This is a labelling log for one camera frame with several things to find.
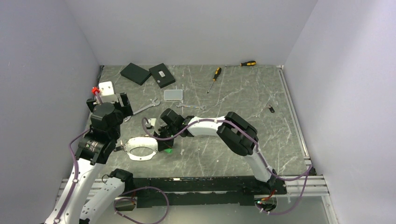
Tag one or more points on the white network switch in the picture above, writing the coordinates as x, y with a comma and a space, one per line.
173, 95

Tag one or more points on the large silver wrench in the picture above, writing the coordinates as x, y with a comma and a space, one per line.
154, 102

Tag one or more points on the orange black screwdriver at wall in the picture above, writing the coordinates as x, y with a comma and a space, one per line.
244, 64

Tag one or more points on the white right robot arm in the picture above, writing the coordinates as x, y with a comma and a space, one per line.
239, 136

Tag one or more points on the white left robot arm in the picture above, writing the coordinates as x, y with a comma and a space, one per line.
94, 148

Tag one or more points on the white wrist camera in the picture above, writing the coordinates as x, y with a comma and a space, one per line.
151, 123
107, 92

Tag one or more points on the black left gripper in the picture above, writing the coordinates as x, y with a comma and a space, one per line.
125, 110

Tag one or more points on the black flat box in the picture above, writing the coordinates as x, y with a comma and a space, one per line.
135, 74

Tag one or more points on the small silver wrench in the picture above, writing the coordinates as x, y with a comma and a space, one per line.
201, 107

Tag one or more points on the black box with label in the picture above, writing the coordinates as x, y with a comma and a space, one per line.
162, 75

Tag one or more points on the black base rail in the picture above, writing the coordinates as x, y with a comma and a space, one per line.
150, 192

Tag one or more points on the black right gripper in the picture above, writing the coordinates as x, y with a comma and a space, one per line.
165, 144

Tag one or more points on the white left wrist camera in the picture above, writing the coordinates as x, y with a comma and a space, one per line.
107, 92

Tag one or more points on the key with green tag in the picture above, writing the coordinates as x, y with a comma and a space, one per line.
169, 150

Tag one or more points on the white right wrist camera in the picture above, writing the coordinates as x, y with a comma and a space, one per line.
151, 123

